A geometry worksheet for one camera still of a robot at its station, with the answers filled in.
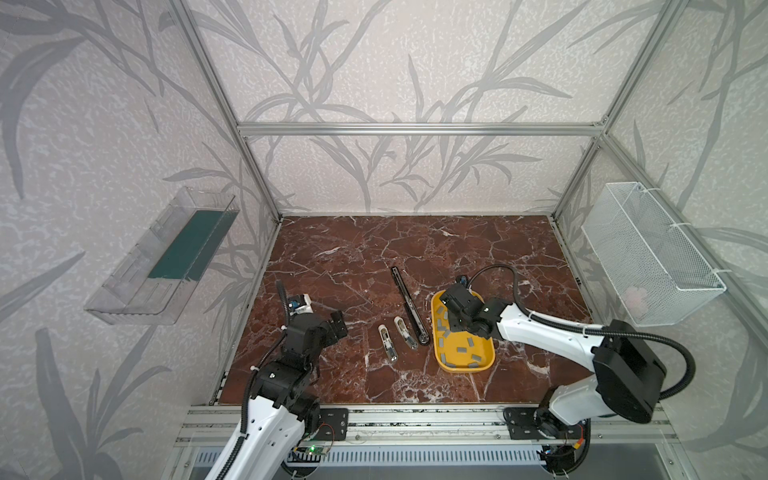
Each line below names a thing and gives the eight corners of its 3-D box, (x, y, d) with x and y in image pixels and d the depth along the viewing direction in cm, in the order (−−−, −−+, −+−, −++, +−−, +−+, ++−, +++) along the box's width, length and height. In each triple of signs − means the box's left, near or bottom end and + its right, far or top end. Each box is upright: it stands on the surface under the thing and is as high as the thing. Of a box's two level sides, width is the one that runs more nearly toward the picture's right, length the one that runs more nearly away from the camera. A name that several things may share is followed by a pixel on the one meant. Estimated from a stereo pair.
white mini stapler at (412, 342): (412, 350, 88) (413, 342, 83) (393, 326, 93) (393, 318, 88) (418, 346, 89) (419, 338, 84) (399, 322, 93) (399, 313, 89)
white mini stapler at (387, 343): (390, 363, 85) (389, 356, 81) (379, 334, 91) (377, 326, 87) (397, 360, 86) (397, 353, 81) (386, 331, 92) (385, 323, 87)
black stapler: (419, 347, 89) (420, 343, 86) (388, 273, 106) (388, 268, 103) (431, 343, 89) (431, 339, 87) (398, 270, 107) (398, 265, 104)
